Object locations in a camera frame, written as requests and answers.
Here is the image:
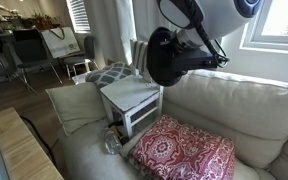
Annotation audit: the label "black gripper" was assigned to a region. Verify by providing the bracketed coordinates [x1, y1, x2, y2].
[168, 47, 219, 74]

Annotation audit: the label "black felt hat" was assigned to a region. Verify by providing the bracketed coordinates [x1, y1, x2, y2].
[146, 26, 189, 88]

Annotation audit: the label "small white wooden chair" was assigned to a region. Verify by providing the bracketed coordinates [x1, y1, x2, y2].
[99, 39, 165, 139]

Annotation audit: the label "grey upholstered chair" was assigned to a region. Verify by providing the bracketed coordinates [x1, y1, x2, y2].
[63, 35, 100, 80]

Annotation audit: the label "grey striped towel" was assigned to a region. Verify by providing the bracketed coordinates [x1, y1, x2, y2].
[132, 39, 152, 81]

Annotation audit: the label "beige fabric sofa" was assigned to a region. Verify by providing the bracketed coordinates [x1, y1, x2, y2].
[55, 68, 288, 180]

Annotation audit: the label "white curtain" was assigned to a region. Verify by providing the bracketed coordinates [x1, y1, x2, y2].
[83, 0, 229, 71]

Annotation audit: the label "grey white lattice pillow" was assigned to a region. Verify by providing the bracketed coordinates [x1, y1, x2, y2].
[84, 61, 134, 90]

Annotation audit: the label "red patterned folded cloth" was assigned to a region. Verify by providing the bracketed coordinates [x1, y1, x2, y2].
[128, 114, 237, 180]

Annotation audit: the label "white framed window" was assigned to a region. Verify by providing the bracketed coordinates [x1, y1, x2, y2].
[239, 0, 288, 53]

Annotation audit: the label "yellow and black object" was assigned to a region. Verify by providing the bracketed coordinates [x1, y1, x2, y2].
[108, 121, 130, 145]

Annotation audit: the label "clear plastic bottle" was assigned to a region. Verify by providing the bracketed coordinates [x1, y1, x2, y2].
[103, 128, 123, 156]

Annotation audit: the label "white window blinds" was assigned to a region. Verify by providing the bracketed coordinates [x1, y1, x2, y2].
[65, 0, 92, 34]

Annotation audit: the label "plain beige cushion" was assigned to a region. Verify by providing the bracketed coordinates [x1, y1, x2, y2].
[45, 82, 108, 137]

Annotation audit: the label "white tote bag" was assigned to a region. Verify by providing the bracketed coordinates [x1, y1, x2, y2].
[40, 26, 82, 60]

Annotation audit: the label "potted plant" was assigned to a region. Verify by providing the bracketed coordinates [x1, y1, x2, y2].
[30, 11, 57, 31]

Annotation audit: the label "light wooden table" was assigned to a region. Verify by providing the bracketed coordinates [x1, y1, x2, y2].
[0, 107, 65, 180]

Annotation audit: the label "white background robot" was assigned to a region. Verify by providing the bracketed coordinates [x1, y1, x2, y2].
[0, 3, 22, 23]

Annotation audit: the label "black floor cable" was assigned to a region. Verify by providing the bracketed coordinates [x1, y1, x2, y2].
[19, 115, 57, 166]

